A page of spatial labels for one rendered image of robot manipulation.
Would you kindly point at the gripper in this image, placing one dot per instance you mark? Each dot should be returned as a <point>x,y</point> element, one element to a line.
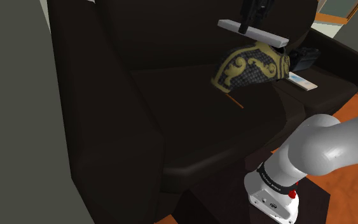
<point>259,9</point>

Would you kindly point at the white long box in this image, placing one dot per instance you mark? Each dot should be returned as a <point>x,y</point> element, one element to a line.
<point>268,36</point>

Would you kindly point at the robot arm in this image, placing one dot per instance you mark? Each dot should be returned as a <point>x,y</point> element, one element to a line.
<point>321,149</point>

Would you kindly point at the gold and grey patterned pillow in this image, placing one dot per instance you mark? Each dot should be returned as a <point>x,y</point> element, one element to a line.
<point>250,69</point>

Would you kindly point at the black boxy object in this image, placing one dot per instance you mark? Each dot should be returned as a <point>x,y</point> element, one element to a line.
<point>302,59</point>

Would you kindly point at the orange pencil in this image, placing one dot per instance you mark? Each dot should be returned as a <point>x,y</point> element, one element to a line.
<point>234,101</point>

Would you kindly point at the white and blue book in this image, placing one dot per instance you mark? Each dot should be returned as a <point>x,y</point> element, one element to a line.
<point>302,82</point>

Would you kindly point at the orange wooden framed window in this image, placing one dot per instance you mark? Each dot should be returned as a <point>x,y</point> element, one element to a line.
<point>336,11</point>

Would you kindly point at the dark brown sofa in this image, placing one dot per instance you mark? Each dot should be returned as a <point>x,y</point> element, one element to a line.
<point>119,93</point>

